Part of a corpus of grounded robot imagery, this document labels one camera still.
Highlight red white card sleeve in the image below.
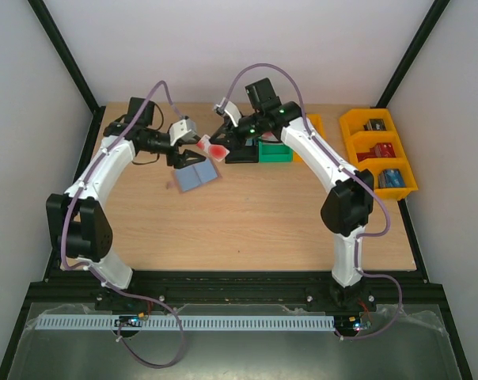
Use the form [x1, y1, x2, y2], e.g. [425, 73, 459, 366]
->
[196, 135, 230, 162]

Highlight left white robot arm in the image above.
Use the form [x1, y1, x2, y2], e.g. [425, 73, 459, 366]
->
[46, 97, 206, 290]

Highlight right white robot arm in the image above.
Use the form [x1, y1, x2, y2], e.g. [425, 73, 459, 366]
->
[211, 78, 374, 310]

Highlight red white card holders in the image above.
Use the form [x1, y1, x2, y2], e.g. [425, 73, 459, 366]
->
[260, 132, 281, 143]

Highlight yellow bin with black cards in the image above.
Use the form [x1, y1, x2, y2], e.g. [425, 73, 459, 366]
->
[339, 108, 396, 140]

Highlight yellow bin with red cards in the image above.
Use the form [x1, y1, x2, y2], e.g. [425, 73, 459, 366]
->
[347, 131, 406, 162]

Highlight black card stack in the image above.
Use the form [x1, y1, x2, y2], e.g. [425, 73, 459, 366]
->
[363, 119, 387, 131]

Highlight red card stack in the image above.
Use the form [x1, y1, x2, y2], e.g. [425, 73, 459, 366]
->
[357, 142, 396, 162]

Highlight blue card stack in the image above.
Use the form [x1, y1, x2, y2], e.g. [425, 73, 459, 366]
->
[378, 169, 405, 188]

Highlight yellow bin with blue cards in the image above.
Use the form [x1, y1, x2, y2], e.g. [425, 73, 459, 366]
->
[358, 158, 418, 200]

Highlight black storage bin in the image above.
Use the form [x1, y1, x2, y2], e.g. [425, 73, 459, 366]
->
[225, 140, 259, 164]

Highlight green storage bin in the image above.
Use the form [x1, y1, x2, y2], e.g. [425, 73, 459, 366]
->
[258, 140, 293, 163]

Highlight small yellow storage bin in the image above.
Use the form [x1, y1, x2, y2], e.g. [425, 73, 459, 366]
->
[292, 113, 326, 162]

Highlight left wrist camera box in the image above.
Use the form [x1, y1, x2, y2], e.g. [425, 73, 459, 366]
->
[169, 116, 197, 146]

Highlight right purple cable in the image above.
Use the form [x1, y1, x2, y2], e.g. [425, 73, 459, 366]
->
[222, 63, 403, 341]

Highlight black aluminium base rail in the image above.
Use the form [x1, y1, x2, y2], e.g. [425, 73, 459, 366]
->
[92, 270, 378, 314]

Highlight white slotted cable duct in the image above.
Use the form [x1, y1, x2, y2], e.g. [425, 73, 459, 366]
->
[35, 314, 335, 332]

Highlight left black frame post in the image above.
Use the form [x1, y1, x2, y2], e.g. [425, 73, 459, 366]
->
[28, 0, 101, 113]

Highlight black frame post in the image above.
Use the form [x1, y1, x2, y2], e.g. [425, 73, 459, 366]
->
[28, 0, 101, 113]
[374, 0, 450, 108]

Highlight right black frame post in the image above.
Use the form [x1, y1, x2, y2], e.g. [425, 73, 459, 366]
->
[374, 0, 450, 108]

